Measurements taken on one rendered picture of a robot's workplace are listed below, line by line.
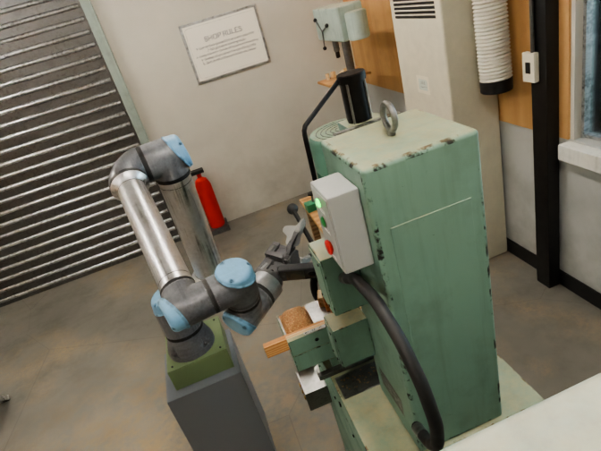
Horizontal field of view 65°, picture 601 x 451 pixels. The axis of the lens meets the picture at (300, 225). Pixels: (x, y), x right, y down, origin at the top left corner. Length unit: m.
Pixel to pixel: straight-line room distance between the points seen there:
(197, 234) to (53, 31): 2.73
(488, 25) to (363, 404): 1.80
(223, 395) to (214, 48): 2.90
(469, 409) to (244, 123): 3.45
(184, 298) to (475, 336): 0.65
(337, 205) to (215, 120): 3.45
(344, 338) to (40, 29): 3.46
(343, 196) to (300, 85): 3.55
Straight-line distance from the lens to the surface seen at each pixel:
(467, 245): 0.94
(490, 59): 2.53
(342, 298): 1.05
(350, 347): 1.19
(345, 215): 0.83
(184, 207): 1.62
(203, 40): 4.13
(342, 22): 3.37
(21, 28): 4.18
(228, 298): 1.15
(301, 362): 1.41
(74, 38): 4.13
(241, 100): 4.23
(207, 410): 2.04
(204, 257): 1.74
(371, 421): 1.32
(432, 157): 0.83
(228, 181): 4.37
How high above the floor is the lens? 1.82
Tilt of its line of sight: 27 degrees down
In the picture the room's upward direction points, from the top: 16 degrees counter-clockwise
